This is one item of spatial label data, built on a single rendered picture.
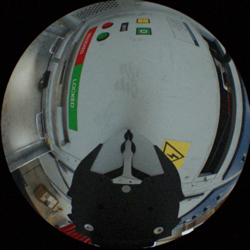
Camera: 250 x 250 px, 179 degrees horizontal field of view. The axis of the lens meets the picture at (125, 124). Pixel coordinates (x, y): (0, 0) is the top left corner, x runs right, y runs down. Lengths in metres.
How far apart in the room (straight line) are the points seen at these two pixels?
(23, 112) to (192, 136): 0.50
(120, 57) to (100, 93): 0.08
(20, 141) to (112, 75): 0.41
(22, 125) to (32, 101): 0.10
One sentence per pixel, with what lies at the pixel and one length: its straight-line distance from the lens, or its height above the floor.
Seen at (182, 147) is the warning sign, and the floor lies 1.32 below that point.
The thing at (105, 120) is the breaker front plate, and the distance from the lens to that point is 0.16.
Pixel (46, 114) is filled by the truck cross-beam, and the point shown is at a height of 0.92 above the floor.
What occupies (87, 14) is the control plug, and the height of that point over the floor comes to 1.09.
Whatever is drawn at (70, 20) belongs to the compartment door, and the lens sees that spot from 0.62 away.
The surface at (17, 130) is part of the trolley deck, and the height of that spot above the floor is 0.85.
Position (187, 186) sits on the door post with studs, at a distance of 0.34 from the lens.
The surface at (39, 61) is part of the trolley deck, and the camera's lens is 0.46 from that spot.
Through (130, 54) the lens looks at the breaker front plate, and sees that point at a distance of 0.17.
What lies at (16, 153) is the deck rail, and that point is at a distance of 0.44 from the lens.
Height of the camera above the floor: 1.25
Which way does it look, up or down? 15 degrees down
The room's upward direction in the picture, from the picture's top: 98 degrees clockwise
